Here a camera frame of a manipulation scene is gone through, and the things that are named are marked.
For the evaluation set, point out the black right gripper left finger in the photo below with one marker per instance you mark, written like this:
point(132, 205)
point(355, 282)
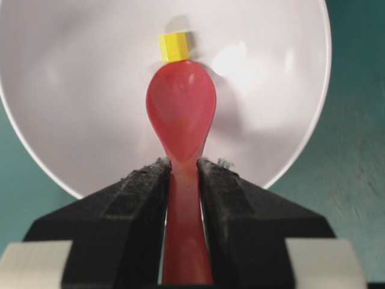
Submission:
point(116, 232)

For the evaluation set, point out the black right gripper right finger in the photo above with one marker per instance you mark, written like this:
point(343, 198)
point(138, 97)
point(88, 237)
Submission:
point(246, 227)

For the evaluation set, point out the red plastic spoon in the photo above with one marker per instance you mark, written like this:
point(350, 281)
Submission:
point(180, 103)

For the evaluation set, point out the white round bowl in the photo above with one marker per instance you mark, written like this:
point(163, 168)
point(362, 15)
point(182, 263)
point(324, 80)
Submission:
point(74, 76)

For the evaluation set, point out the yellow hexagonal prism block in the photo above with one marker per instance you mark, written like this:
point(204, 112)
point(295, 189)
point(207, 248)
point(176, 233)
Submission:
point(174, 47)

